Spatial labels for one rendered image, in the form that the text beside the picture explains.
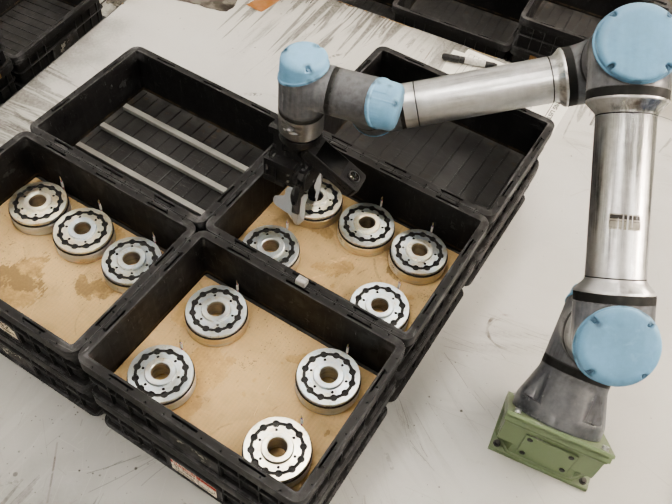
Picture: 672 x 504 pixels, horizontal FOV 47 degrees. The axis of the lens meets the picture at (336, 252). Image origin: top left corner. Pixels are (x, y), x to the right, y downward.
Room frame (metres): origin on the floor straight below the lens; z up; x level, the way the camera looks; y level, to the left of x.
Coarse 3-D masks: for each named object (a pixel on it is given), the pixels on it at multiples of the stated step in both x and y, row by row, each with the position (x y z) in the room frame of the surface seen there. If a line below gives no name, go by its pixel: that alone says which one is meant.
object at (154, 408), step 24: (192, 240) 0.77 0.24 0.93; (216, 240) 0.77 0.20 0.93; (168, 264) 0.71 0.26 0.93; (264, 264) 0.73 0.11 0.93; (144, 288) 0.66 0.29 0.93; (120, 312) 0.61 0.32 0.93; (336, 312) 0.66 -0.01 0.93; (96, 336) 0.57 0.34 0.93; (384, 336) 0.62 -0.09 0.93; (120, 384) 0.50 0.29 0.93; (384, 384) 0.55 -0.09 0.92; (144, 408) 0.47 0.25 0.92; (360, 408) 0.50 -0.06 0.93; (192, 432) 0.44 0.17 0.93; (216, 456) 0.41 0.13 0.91; (240, 456) 0.41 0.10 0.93; (336, 456) 0.43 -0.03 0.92; (264, 480) 0.38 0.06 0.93; (312, 480) 0.39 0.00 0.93
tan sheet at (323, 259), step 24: (264, 216) 0.92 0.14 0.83; (288, 216) 0.92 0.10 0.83; (312, 240) 0.87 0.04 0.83; (336, 240) 0.88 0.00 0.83; (312, 264) 0.82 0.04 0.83; (336, 264) 0.82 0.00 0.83; (360, 264) 0.83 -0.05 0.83; (384, 264) 0.83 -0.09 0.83; (336, 288) 0.77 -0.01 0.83; (408, 288) 0.79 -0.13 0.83; (432, 288) 0.79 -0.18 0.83
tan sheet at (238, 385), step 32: (192, 288) 0.74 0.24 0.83; (256, 320) 0.69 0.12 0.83; (192, 352) 0.61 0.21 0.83; (224, 352) 0.62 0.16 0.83; (256, 352) 0.63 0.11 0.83; (288, 352) 0.63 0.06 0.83; (224, 384) 0.56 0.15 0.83; (256, 384) 0.57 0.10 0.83; (288, 384) 0.58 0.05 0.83; (192, 416) 0.50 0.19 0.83; (224, 416) 0.51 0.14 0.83; (256, 416) 0.52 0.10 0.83; (288, 416) 0.52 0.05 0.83; (320, 416) 0.53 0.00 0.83; (320, 448) 0.47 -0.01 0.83
